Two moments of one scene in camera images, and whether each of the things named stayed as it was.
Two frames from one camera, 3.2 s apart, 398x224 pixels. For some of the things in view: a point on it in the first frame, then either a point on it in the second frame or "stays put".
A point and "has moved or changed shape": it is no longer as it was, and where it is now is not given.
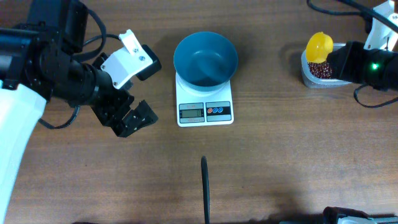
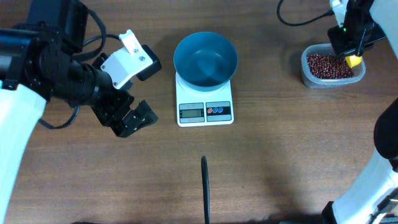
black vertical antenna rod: x=205 y=188 stays put
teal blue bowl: x=204 y=61 stays put
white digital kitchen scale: x=196 y=108 stays put
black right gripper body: x=342 y=62 → x=347 y=47
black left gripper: x=115 y=107 stays put
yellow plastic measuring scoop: x=319 y=45 has moved or changed shape
